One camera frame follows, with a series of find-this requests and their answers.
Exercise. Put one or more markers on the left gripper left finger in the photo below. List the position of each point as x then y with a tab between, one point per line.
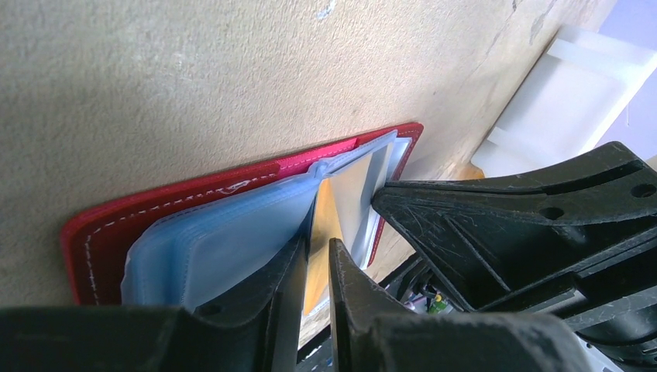
254	326

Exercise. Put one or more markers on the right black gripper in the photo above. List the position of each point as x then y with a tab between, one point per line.
576	240

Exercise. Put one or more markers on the red card holder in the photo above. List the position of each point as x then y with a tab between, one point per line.
184	244

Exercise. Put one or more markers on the gold card with stripe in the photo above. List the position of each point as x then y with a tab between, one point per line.
343	211

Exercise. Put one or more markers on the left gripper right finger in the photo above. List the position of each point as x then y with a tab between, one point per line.
372	331

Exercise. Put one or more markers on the white frame tray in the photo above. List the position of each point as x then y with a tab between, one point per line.
566	103

